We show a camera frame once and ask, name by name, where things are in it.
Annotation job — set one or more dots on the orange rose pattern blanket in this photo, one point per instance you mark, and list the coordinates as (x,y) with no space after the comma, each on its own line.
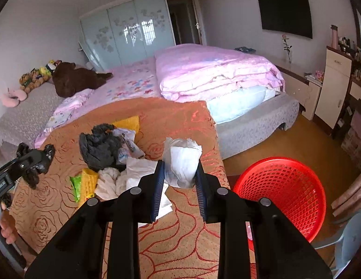
(174,122)

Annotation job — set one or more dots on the white tissue ball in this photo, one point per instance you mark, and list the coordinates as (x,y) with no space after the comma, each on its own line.
(182,159)

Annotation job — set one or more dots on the pink plush toy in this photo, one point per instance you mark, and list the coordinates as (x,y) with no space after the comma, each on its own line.
(12,97)

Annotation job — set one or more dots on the white pillow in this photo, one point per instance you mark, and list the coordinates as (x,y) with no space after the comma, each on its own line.
(238,104)

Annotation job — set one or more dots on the row of cosmetic bottles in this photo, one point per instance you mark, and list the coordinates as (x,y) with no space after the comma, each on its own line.
(347,45)

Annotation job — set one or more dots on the clear printed plastic wrapper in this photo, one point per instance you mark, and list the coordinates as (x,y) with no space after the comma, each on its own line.
(129,144)

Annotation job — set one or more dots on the red plastic mesh basket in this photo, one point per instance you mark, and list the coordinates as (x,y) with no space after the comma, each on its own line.
(285,191)

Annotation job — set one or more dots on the dark blue item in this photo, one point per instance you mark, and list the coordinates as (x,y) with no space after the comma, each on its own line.
(244,48)

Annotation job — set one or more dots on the pink floral bed sheet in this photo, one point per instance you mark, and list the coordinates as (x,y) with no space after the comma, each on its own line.
(125,84)

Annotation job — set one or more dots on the small colourful box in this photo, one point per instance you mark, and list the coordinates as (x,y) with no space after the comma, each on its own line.
(319,75)

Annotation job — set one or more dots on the pink storage boxes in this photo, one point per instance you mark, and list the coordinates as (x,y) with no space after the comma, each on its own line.
(353,139)

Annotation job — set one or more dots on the black wall television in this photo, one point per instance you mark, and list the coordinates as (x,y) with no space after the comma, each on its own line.
(285,16)

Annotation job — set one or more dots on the yellow brown plush toy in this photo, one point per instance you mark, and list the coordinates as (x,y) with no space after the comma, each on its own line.
(32,80)

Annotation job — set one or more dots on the light blue plastic chair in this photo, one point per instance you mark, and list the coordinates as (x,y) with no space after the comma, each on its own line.
(349,238)

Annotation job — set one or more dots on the yellow green scouring sponge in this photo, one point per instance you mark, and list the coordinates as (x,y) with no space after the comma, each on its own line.
(89,184)

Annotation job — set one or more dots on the pink printed children's cloth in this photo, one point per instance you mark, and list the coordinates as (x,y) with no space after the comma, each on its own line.
(64,110)

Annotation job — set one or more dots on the bedroom door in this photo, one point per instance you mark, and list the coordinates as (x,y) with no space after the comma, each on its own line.
(198,11)

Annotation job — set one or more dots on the pink curtain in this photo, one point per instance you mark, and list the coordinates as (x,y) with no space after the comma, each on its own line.
(352,191)

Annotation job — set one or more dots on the green snack wrapper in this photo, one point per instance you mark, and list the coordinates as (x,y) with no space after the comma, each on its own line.
(77,184)

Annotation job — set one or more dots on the pink rose in vase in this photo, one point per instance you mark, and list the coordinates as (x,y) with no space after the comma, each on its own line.
(289,56)

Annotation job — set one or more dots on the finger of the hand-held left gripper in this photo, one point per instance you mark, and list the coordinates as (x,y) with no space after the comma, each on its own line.
(29,159)

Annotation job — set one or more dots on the dark dressing table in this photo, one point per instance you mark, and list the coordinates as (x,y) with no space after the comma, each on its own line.
(357,90)

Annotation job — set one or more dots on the cream nightstand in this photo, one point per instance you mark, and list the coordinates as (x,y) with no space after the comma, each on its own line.
(296,87)

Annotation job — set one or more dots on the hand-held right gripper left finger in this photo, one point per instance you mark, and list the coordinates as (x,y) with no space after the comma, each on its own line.
(158,186)

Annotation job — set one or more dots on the pink thermos bottle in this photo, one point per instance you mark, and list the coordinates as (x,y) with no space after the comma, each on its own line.
(334,37)

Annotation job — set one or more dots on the cream tall cabinet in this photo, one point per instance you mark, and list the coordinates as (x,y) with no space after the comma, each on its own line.
(331,87)

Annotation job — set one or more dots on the grey upholstered bed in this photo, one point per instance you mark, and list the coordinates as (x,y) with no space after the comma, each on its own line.
(256,128)

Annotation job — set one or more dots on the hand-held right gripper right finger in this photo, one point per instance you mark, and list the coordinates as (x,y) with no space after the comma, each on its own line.
(201,189)

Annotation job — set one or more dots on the yellow mesh sponge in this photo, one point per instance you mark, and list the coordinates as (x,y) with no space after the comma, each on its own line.
(129,123)

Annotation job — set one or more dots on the folded pink quilt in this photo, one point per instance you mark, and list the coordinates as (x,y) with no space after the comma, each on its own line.
(212,69)

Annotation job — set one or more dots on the small black yellow plush toy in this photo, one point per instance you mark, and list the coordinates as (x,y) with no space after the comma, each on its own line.
(52,65)

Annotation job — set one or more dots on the glass door flower wardrobe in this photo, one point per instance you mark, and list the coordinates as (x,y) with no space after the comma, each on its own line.
(125,35)

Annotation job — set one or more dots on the person's left hand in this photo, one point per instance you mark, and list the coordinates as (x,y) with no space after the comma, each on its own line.
(8,232)

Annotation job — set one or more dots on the black plastic bag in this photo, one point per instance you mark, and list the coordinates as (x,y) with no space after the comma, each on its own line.
(33,177)

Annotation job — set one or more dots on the dark grey crumpled cloth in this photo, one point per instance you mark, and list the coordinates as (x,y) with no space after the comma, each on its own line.
(96,151)

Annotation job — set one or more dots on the brown teddy bear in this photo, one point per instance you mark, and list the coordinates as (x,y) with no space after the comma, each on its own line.
(73,81)

